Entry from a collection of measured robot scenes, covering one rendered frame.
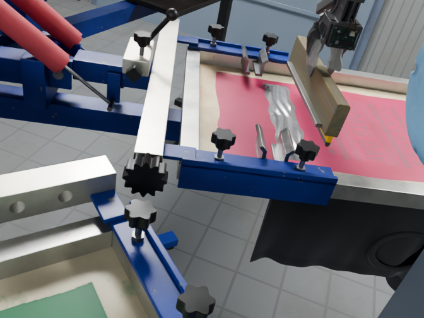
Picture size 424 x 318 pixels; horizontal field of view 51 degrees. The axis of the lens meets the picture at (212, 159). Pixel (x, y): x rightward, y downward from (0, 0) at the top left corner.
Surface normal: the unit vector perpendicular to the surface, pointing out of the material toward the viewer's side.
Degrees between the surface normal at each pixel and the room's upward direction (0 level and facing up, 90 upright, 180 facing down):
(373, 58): 90
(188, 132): 0
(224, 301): 0
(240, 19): 90
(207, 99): 0
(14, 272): 90
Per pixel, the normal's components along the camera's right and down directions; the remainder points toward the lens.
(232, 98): 0.17, -0.79
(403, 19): -0.32, 0.51
